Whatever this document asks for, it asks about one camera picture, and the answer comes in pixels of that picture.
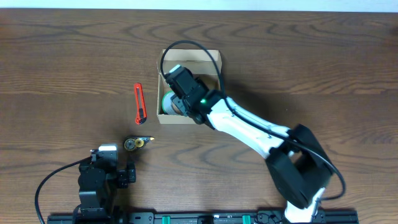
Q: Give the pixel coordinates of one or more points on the correction tape dispenser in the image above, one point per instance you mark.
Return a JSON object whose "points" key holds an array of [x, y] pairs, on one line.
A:
{"points": [[132, 143]]}

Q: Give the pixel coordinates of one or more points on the open cardboard box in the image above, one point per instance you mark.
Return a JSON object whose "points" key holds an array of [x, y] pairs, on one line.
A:
{"points": [[199, 63]]}

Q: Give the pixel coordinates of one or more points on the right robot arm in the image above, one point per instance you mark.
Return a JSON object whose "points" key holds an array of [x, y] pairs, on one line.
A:
{"points": [[297, 163]]}

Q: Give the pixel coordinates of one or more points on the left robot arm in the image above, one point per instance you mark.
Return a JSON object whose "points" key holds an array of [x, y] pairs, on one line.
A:
{"points": [[98, 203]]}

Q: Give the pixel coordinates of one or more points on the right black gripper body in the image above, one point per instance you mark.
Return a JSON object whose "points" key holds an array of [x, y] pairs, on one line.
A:
{"points": [[178, 104]]}

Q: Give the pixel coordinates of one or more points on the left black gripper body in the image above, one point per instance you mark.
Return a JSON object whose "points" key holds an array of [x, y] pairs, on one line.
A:
{"points": [[125, 178]]}

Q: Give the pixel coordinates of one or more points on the orange utility knife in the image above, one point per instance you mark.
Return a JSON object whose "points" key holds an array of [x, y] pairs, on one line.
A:
{"points": [[141, 114]]}

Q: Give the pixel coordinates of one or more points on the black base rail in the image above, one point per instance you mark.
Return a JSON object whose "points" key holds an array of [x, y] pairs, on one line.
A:
{"points": [[260, 217]]}

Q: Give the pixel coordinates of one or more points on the green tape roll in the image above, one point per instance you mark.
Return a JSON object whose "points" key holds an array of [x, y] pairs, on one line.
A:
{"points": [[168, 105]]}

